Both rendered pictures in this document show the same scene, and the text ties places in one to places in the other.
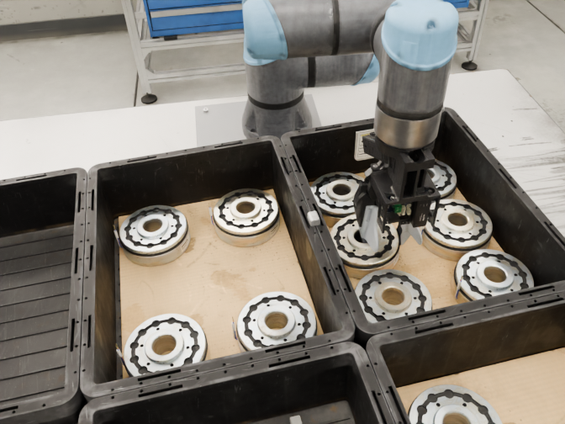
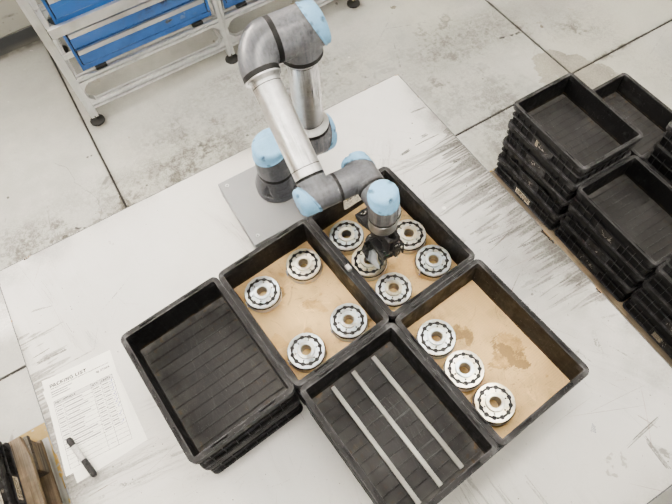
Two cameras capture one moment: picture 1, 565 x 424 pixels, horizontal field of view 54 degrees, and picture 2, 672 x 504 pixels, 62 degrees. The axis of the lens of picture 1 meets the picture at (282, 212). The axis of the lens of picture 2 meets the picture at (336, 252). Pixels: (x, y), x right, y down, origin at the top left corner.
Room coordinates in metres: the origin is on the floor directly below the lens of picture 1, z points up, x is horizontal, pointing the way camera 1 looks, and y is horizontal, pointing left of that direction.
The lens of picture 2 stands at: (-0.12, 0.21, 2.30)
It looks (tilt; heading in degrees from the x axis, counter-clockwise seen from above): 61 degrees down; 341
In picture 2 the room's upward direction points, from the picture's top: 7 degrees counter-clockwise
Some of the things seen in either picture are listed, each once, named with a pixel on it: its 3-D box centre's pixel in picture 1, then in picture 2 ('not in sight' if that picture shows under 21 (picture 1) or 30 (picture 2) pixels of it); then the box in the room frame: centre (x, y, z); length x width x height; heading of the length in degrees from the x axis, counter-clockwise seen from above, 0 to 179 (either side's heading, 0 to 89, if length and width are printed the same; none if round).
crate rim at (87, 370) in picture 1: (202, 242); (301, 297); (0.51, 0.11, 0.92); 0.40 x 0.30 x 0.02; 12
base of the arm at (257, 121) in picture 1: (276, 107); (276, 175); (0.99, 0.00, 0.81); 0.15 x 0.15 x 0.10
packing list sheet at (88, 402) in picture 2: not in sight; (90, 412); (0.55, 0.78, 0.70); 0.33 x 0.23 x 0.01; 6
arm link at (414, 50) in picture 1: (415, 55); (382, 202); (0.54, -0.15, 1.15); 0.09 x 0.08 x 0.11; 2
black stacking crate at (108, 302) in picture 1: (207, 267); (303, 305); (0.51, 0.11, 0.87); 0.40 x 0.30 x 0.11; 12
